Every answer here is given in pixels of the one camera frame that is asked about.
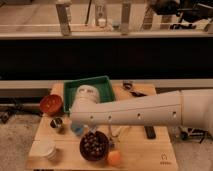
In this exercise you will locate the dark bowl with nuts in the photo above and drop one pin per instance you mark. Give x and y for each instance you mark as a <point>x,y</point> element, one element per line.
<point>94,146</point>

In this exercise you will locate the yellow black stand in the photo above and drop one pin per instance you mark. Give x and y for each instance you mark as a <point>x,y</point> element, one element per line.
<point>187,133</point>

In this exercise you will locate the black remote block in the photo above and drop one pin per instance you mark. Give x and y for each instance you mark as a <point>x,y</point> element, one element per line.
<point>150,132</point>

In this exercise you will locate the orange fruit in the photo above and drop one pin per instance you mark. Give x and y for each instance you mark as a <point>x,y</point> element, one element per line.
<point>114,158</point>

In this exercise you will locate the metal tongs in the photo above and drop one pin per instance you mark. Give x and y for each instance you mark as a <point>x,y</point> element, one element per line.
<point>110,137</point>

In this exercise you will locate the wooden board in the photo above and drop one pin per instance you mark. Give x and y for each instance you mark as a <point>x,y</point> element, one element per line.
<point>137,152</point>

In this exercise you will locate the wooden spoon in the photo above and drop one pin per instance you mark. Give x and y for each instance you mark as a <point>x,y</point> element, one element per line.
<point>120,131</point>

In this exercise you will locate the blue plastic cup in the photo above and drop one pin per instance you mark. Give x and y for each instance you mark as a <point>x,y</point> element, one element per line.
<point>77,129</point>

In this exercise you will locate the small metal cup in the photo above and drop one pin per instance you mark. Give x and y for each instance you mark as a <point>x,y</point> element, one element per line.
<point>57,124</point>

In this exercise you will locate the red bowl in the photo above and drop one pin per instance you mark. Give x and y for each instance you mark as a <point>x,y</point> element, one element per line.
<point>51,104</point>

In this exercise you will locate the green plastic tray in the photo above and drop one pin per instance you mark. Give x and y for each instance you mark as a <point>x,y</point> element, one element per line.
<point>102,83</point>

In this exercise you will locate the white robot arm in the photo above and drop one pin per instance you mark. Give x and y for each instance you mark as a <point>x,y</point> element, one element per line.
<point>187,108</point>

